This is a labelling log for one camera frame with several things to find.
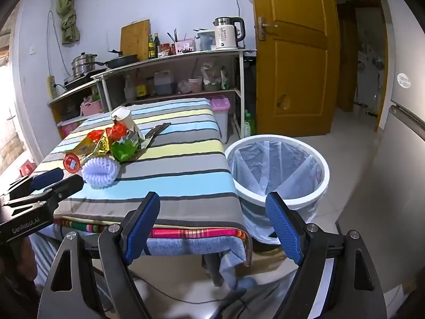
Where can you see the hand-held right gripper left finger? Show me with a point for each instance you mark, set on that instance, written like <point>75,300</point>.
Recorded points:
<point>142,229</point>

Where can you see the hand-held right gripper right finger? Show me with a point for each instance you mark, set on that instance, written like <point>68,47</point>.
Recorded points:
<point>284,229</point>

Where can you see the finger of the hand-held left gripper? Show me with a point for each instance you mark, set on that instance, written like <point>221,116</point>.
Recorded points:
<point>46,177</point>
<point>68,186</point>

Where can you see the yellow snack packet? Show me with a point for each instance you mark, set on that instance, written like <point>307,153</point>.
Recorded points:
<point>83,146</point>

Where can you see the white round trash bin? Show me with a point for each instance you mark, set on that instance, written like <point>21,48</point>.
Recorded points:
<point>315,196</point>

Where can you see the gold foil packet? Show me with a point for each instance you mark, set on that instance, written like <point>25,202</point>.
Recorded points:
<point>102,146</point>

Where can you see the red plastic bag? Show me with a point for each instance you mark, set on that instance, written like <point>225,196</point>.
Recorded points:
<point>117,131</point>

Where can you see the crushed white paper cup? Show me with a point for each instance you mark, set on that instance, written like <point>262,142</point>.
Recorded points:
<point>124,116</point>

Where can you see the red stool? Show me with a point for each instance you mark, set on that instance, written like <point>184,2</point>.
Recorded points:
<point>28,167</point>

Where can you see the white foam fruit net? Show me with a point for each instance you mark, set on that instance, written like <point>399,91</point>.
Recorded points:
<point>99,172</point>

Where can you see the blue towel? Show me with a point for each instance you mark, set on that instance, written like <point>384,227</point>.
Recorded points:
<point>186,246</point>

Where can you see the pink storage bin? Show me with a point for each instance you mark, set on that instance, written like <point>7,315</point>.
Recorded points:
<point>71,128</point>

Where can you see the colourful plaid blanket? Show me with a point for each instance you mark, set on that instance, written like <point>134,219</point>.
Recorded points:
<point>199,232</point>

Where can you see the clear plastic bin liner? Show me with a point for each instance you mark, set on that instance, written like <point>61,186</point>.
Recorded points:
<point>272,169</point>

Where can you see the green snack packet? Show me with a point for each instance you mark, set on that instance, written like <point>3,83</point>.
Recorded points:
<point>123,151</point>

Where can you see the striped tablecloth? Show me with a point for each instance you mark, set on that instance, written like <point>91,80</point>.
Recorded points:
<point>186,172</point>

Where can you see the pink plastic basket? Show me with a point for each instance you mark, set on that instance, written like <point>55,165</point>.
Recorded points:
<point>91,108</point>

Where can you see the green and white wrapper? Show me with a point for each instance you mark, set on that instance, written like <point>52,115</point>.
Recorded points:
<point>134,138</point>

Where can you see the yellowed power strip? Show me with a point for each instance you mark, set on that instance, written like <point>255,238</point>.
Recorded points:
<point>51,86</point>

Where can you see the wooden side shelf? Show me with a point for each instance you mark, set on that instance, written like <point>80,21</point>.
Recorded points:
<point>76,89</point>

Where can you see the dark brown wrapper strip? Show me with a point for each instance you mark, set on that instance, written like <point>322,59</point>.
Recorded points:
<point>157,129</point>

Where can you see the black induction cooker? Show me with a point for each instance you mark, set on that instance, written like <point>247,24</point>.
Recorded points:
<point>76,81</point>

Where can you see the green detergent bottle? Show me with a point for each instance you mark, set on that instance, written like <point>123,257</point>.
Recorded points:
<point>249,126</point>

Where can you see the white plastic bottle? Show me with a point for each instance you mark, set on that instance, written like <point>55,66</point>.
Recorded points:
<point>129,91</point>

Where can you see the steel steamer pot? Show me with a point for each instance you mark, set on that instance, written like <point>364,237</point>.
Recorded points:
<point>83,66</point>

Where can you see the yellow label oil bottle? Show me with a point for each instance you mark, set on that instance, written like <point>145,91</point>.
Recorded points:
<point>141,89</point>

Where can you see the pink-lidded storage box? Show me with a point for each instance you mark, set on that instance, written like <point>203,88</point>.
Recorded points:
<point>220,119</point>

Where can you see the black frying pan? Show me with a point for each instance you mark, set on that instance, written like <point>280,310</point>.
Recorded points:
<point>121,60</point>

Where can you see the dark liquid jug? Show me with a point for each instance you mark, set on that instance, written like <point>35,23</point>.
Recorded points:
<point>164,84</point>

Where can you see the grey refrigerator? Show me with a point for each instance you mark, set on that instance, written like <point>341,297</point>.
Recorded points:
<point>405,139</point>

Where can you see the green hanging cloth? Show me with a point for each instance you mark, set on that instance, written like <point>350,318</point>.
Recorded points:
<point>68,23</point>

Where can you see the yellow wooden door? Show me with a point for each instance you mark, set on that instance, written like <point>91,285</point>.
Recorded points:
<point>298,73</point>

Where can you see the wooden cutting board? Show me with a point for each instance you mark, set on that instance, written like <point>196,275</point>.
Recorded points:
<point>134,40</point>

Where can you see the green glass bottle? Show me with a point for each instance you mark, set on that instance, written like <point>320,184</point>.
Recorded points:
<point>151,48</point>

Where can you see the dark sauce bottle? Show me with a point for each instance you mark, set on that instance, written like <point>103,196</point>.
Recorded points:
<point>157,46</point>

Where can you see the white metal kitchen rack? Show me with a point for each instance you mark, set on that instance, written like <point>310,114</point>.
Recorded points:
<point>172,56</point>

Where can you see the red sauce jar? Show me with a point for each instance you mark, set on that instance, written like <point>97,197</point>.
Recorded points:
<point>165,50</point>

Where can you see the plastic food bags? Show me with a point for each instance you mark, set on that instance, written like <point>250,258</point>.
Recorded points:
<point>212,76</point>

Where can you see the pink utensil holder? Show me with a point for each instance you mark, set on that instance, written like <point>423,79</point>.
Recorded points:
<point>184,46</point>

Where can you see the grey water filter jug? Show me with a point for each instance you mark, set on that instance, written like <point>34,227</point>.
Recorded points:
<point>206,41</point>

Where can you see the white electric kettle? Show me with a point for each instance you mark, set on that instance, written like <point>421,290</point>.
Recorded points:
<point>225,36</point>

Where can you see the white wall switch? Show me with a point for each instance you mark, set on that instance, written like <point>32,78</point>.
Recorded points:
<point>33,49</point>

